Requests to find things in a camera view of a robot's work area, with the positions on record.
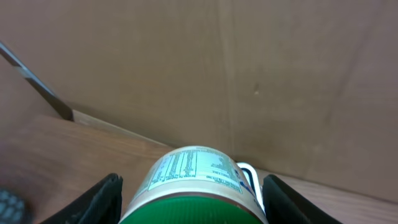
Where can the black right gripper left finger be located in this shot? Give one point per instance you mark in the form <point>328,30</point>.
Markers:
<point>101,204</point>

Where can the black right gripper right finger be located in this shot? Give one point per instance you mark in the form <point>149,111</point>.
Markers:
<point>284,205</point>

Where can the green lid jar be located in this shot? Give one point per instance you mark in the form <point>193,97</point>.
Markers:
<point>194,184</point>

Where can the white barcode scanner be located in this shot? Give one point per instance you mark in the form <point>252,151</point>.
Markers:
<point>252,177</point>

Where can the grey plastic basket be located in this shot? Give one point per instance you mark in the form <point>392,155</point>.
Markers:
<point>14,209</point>

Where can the green white strip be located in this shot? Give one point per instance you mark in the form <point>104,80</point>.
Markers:
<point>45,92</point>

